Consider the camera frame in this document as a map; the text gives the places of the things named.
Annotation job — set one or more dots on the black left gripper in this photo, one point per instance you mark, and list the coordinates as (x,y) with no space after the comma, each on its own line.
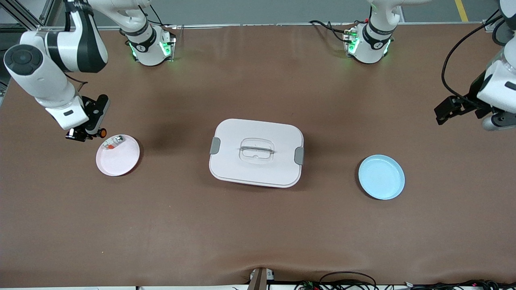
(470,99)

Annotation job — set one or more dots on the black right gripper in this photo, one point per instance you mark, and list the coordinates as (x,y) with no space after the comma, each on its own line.
(79,135)

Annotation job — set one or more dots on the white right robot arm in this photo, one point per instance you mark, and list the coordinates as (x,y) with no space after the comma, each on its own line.
(40,80)

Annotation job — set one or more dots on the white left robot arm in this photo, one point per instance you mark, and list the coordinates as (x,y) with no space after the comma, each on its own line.
(369,48)

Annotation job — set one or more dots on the pink round plate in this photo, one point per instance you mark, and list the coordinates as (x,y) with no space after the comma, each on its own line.
(119,161)

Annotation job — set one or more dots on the light blue round plate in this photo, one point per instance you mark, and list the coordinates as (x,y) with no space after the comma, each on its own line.
(381,177)

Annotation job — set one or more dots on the white lidded storage box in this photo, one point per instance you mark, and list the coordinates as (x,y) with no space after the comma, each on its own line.
(258,173)

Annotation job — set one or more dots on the small silver orange switch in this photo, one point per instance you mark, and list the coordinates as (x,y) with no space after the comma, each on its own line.
(117,140)

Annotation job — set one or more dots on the aluminium frame strut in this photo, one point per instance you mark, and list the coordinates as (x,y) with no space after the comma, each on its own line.
(34,27)
(488,26)

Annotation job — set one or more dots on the brown camera mount bracket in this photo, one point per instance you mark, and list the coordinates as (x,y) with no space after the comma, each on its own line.
(260,280)

